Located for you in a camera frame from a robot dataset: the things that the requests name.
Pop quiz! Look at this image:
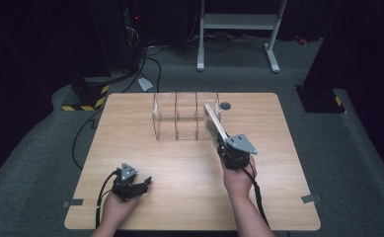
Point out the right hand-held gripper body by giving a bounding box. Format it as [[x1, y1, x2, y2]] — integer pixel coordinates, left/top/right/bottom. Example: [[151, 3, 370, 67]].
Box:
[[221, 132, 260, 172]]

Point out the black base with yellow mark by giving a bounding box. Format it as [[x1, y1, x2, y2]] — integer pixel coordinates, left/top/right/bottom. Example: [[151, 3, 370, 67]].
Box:
[[295, 86, 347, 115]]

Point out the bundle of floor cables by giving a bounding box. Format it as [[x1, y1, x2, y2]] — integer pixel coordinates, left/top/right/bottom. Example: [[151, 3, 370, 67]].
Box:
[[187, 30, 270, 53]]

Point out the clear acrylic divider rack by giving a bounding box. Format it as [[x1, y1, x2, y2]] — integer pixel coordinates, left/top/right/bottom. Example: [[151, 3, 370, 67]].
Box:
[[151, 91, 222, 142]]

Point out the person's right hand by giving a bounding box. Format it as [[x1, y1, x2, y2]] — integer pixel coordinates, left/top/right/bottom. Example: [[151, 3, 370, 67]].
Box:
[[221, 155, 258, 198]]

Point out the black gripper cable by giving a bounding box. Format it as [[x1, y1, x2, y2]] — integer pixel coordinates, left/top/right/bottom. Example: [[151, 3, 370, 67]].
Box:
[[241, 167, 270, 229], [95, 170, 120, 230]]

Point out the black yellow striped base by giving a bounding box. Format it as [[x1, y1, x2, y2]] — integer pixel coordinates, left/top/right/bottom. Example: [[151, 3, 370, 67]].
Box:
[[60, 77, 111, 113]]

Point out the dark equipment tower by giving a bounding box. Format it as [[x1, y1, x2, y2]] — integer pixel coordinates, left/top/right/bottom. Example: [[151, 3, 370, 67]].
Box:
[[119, 0, 148, 75]]

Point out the black floor cable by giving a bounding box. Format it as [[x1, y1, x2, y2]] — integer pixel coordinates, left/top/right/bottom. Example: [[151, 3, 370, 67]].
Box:
[[71, 45, 163, 171]]

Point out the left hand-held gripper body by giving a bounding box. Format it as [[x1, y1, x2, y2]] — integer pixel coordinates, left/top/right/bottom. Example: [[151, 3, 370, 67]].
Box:
[[112, 161, 140, 202]]

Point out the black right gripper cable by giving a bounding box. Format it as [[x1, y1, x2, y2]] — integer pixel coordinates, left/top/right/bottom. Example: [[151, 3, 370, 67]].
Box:
[[241, 167, 270, 229]]

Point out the person's left hand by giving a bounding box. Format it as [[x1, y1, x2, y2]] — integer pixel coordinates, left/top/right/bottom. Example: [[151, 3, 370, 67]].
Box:
[[102, 193, 141, 223]]

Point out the grey tape strip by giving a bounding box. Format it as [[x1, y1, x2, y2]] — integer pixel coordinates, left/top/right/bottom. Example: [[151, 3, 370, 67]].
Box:
[[62, 198, 85, 208], [300, 194, 322, 204]]

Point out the white metal stand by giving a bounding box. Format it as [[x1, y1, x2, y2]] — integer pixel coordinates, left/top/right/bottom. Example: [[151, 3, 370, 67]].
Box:
[[196, 0, 288, 74]]

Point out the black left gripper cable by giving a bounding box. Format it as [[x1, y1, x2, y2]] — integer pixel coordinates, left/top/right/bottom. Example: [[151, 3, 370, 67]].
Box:
[[95, 170, 120, 230]]

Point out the white paper scrap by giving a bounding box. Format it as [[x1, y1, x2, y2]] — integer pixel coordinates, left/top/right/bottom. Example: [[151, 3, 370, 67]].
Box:
[[137, 77, 154, 93]]

